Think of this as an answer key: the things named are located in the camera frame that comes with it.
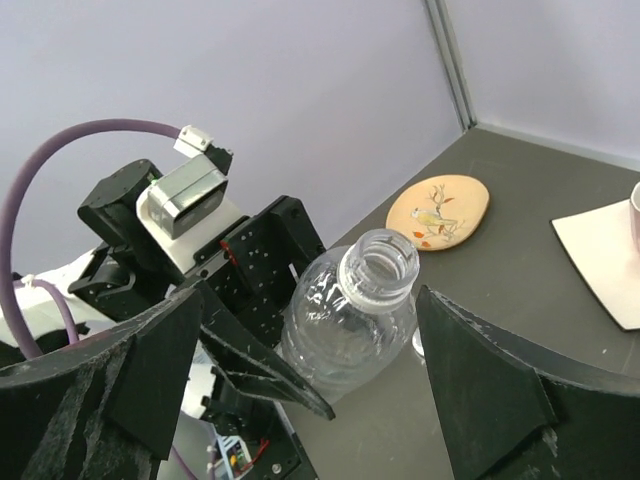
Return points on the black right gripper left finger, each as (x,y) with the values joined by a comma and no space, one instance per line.
(106,407)

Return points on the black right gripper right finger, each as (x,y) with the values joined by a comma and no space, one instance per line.
(512,409)

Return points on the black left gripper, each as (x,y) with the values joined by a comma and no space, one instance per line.
(250,266)

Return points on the short clear capped bottle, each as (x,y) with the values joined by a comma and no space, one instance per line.
(416,343)

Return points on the clear bottle with blue cap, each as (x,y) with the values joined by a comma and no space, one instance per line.
(351,313)

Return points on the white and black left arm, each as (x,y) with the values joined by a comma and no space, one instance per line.
(128,274)

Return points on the white square plate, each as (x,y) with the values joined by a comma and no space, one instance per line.
(599,244)

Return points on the beige oval painted plate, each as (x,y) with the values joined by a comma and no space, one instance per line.
(440,212)

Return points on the pink ceramic mug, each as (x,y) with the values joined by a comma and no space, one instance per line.
(634,209)

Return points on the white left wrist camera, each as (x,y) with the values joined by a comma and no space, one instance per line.
(185,209)

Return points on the left metal frame post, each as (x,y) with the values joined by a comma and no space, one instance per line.
(451,59)

